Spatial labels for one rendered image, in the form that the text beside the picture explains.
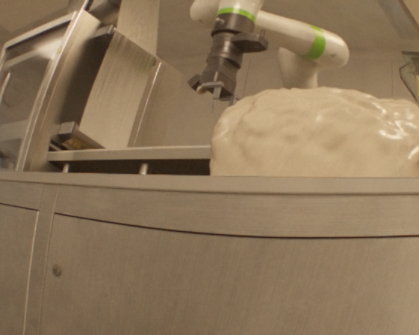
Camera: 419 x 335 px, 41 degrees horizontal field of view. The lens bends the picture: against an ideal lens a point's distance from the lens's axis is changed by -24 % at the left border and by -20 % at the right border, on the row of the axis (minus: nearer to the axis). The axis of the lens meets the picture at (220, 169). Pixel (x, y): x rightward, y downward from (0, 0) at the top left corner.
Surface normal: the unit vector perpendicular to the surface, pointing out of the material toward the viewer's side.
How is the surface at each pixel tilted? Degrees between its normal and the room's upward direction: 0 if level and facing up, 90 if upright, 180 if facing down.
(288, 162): 94
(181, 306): 90
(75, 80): 90
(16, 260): 90
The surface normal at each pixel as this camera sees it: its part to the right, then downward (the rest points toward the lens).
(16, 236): -0.53, -0.36
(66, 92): 0.82, 0.00
